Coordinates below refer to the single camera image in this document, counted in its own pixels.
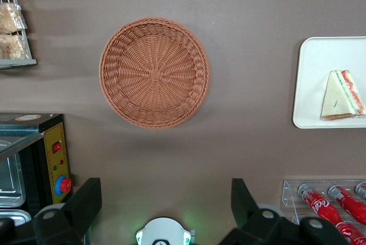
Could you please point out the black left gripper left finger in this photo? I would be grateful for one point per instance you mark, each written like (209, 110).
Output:
(83, 199)

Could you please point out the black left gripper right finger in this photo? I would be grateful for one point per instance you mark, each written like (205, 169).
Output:
(243, 202)

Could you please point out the triangular sandwich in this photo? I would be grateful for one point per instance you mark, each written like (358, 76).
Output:
(336, 96)

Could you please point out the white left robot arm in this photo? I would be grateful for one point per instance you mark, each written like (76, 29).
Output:
(164, 228)

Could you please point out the round brown wicker basket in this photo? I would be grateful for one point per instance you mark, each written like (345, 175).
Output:
(154, 99)

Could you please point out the beige rectangular serving tray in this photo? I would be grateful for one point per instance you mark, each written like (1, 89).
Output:
(311, 65)

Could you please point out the clear acrylic bottle rack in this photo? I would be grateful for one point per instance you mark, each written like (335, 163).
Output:
(288, 196)

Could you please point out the black food warmer cabinet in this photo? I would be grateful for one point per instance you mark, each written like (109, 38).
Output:
(55, 142)

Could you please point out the steel warmer pan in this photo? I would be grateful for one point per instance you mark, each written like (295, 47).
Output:
(14, 216)
(8, 182)

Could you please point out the red cola bottle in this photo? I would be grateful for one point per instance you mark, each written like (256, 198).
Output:
(349, 202)
(323, 208)
(362, 189)

